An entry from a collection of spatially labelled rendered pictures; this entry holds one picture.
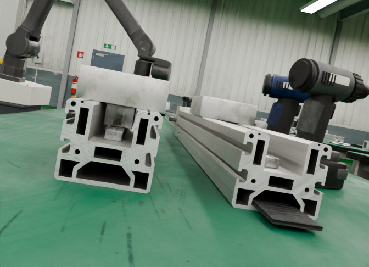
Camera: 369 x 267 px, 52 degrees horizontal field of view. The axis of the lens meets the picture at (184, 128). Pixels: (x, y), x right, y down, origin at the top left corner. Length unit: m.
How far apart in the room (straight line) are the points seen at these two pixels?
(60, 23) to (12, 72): 11.28
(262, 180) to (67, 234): 0.23
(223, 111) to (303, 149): 0.31
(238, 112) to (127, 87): 0.32
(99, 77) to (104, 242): 0.25
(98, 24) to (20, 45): 11.15
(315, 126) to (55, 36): 12.22
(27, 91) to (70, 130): 1.02
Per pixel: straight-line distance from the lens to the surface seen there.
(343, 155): 3.81
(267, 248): 0.32
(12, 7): 7.68
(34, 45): 1.50
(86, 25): 12.59
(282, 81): 0.96
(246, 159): 0.42
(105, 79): 0.47
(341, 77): 0.72
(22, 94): 1.42
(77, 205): 0.34
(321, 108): 0.71
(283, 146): 0.50
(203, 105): 0.72
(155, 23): 12.48
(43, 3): 1.48
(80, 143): 0.40
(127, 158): 0.40
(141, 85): 0.47
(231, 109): 0.74
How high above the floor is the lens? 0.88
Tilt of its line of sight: 3 degrees down
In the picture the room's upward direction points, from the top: 11 degrees clockwise
